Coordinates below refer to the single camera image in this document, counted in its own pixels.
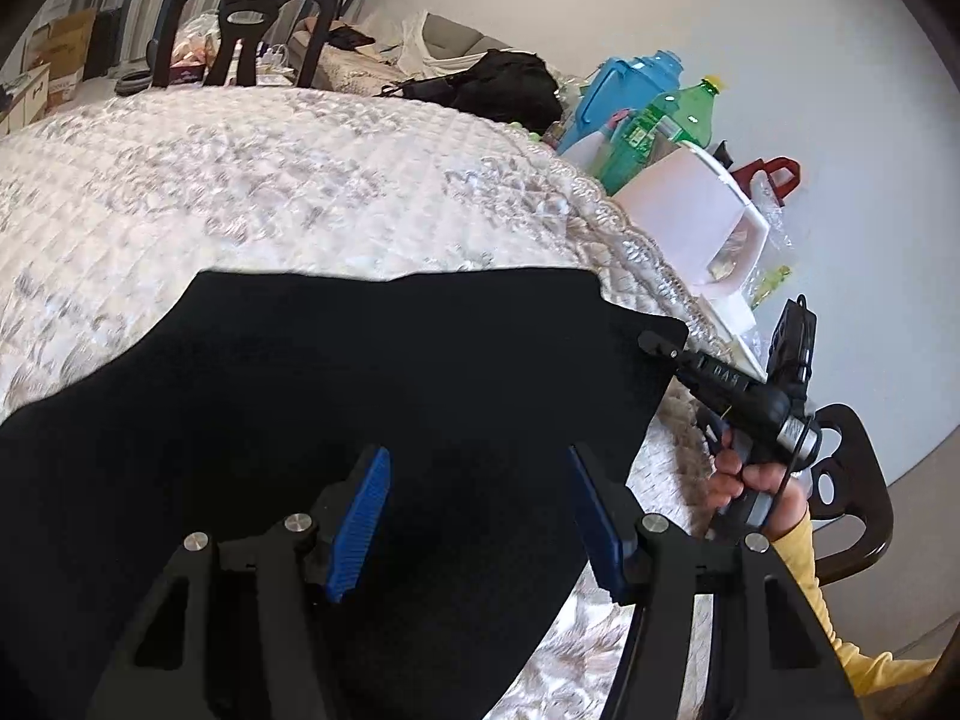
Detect white electric kettle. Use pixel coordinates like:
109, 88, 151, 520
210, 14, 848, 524
613, 142, 770, 337

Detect black bag on sofa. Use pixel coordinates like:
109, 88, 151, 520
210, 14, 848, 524
379, 49, 563, 135

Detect dark chair at far end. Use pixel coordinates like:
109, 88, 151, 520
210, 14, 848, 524
149, 0, 343, 88

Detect right hand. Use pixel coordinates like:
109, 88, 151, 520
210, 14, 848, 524
706, 434, 809, 541

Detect black pants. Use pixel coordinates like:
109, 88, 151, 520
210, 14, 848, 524
2, 268, 688, 718

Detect yellow sleeved right forearm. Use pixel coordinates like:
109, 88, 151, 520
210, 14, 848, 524
773, 515, 937, 697

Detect white quilted table cover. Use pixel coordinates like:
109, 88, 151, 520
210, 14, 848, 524
2, 88, 727, 411

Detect dark chair at right side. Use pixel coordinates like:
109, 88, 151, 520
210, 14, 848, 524
800, 403, 895, 585

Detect green plastic bottle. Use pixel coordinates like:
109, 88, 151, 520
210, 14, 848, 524
592, 75, 726, 197

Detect red handled bag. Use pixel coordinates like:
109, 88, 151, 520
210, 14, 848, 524
732, 156, 802, 206

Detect cardboard box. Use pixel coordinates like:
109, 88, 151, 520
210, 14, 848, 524
21, 8, 98, 109

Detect blue plastic jug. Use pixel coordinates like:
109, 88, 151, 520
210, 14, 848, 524
556, 50, 683, 153

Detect beige sofa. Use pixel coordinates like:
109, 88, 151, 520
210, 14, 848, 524
288, 10, 490, 100

